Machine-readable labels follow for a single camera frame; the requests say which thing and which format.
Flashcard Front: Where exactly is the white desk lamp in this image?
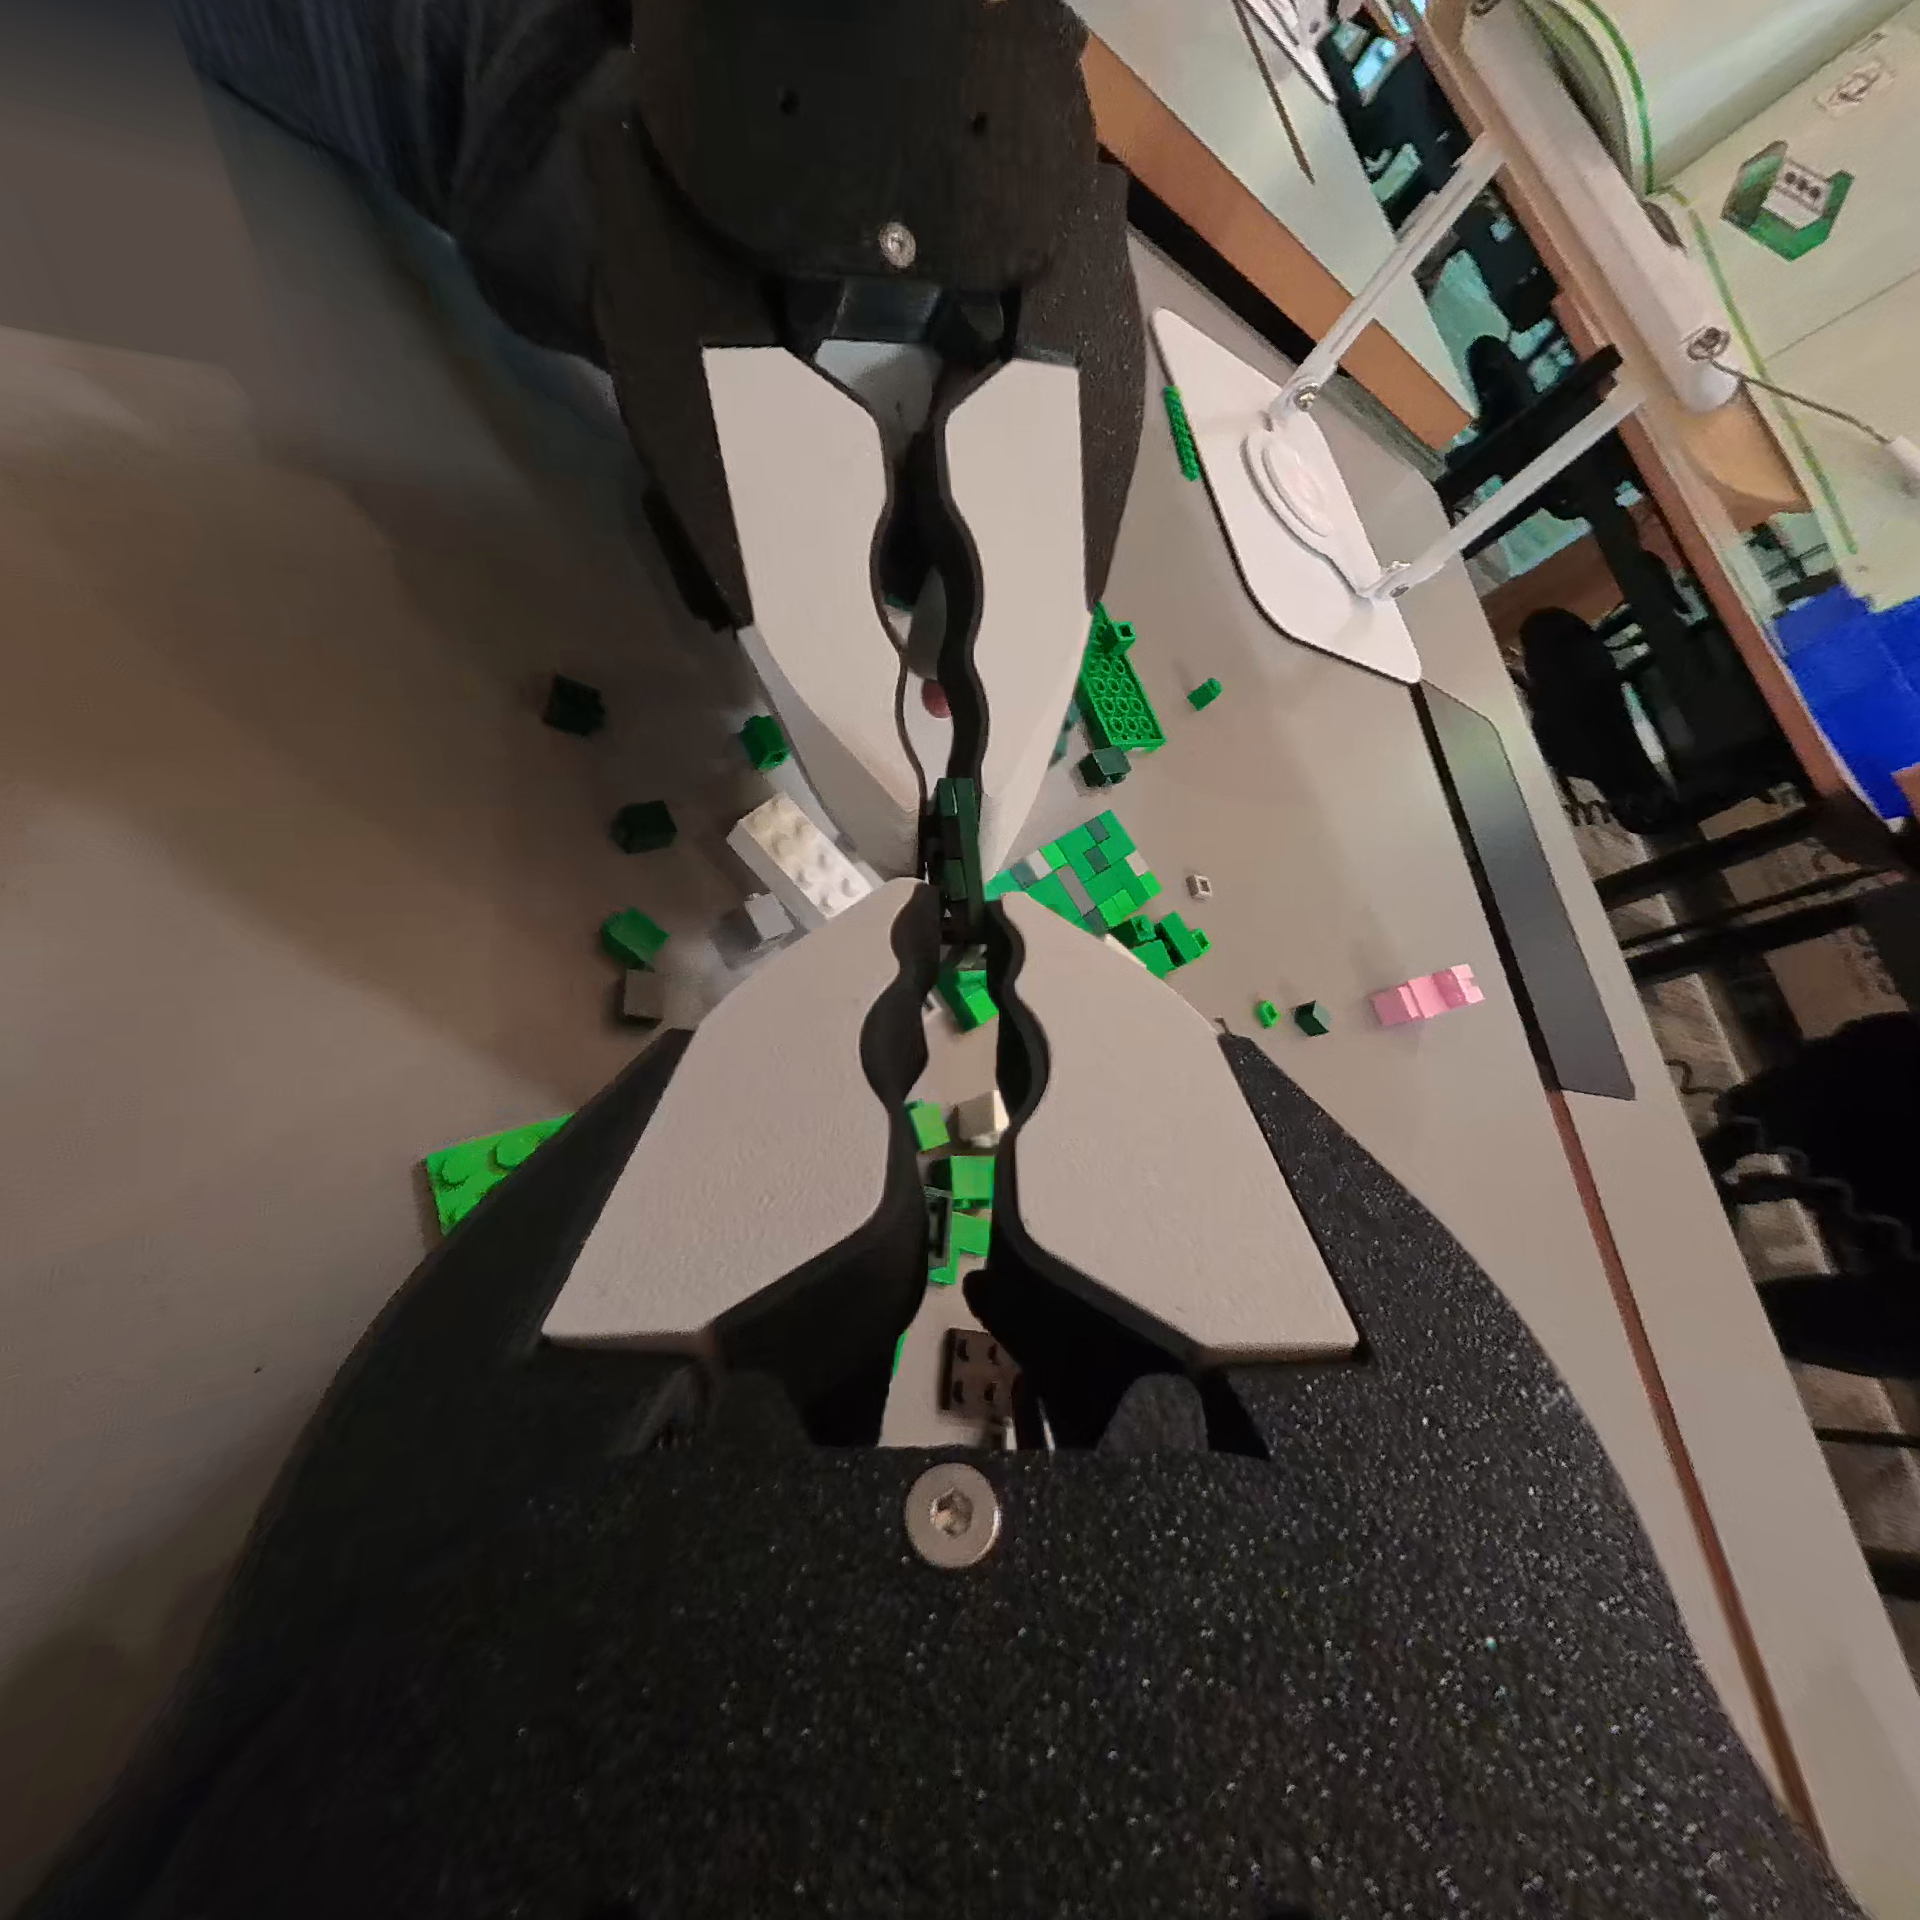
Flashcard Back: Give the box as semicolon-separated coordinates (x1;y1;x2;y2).
1148;0;1758;687

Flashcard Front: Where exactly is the dark green brick stack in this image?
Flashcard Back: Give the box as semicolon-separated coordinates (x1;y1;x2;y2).
930;777;990;963

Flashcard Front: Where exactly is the white lamp cable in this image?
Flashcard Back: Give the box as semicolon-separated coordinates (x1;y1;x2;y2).
1725;359;1920;489

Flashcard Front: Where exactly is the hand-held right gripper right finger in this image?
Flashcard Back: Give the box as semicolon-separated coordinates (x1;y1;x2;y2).
959;892;1364;1455

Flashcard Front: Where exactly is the pink toy brick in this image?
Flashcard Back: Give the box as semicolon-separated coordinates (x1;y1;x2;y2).
1369;967;1488;1031

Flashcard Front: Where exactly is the black office chair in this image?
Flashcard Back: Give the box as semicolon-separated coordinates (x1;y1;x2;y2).
1522;609;1681;827

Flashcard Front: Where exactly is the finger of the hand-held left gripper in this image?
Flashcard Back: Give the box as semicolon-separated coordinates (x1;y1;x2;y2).
698;342;945;881
930;355;1108;873

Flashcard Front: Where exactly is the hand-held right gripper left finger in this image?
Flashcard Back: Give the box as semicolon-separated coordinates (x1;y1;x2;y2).
540;878;945;1450

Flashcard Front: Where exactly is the grey desk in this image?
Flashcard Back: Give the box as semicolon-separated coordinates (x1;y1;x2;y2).
0;0;1876;1920

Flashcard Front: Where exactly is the black flat slab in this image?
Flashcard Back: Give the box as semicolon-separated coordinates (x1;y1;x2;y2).
1417;681;1637;1102

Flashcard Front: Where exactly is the white toy brick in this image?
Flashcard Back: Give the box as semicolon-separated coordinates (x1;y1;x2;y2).
726;796;880;921

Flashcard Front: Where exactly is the wood-edged white table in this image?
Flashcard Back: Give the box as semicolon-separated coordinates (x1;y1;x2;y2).
1079;0;1472;444

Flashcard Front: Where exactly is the green holed toy plate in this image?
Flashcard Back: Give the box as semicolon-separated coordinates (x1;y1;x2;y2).
1072;599;1168;751

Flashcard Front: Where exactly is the person's dark clothing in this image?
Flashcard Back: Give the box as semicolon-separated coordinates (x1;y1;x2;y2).
172;0;647;393

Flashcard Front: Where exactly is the green toy baseplate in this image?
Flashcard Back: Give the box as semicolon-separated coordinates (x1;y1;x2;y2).
422;1114;576;1234

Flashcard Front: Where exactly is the pile of green toy bricks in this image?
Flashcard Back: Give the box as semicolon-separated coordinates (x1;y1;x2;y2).
982;809;1208;981

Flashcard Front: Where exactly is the blue storage bin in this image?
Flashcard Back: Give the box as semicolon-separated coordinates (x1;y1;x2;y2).
1768;585;1920;819

